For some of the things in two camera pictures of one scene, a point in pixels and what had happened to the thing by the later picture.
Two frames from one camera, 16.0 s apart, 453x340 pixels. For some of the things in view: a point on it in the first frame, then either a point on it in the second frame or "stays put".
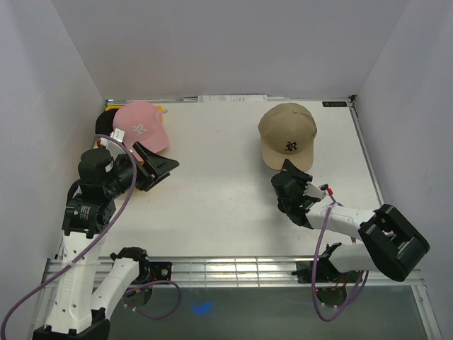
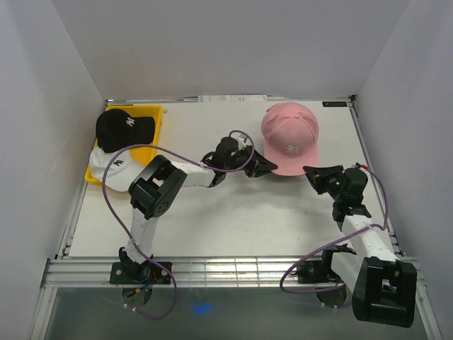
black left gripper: (150, 162) to (262, 166)
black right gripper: (294, 172) to (318, 176)
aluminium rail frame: (241, 272) stays put
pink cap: (142, 122) to (290, 132)
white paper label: (233, 98) stays put
